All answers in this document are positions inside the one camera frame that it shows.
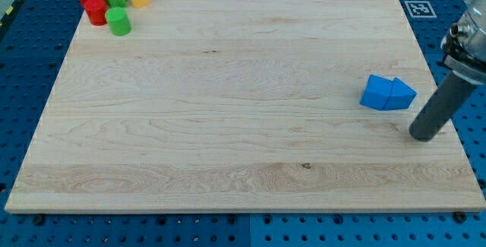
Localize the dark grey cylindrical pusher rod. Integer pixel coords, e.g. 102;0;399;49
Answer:
409;71;478;142

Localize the blue cube block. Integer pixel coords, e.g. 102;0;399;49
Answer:
359;74;393;110

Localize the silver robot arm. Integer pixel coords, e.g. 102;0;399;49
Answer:
409;0;485;142

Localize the blue triangular prism block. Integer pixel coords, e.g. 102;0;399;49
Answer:
383;78;417;110

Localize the white fiducial marker tag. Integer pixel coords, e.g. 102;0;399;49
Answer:
405;0;437;18

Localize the light wooden board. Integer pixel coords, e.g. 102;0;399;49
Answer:
5;0;485;214

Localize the green cylinder block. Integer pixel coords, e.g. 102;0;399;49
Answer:
105;7;131;36

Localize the red cylinder block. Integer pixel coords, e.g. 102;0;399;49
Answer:
84;0;107;26

